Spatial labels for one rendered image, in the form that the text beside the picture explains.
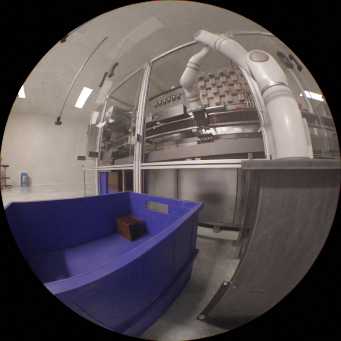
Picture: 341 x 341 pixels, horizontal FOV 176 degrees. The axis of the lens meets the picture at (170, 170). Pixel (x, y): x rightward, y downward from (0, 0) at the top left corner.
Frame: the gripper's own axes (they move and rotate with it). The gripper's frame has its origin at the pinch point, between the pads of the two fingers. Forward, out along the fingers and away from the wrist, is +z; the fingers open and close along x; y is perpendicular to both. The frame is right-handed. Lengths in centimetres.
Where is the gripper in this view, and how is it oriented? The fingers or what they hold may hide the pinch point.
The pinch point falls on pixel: (205, 135)
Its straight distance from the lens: 72.5
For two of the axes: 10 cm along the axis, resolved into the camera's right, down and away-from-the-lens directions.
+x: -8.4, 0.4, 5.4
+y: 3.6, -7.0, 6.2
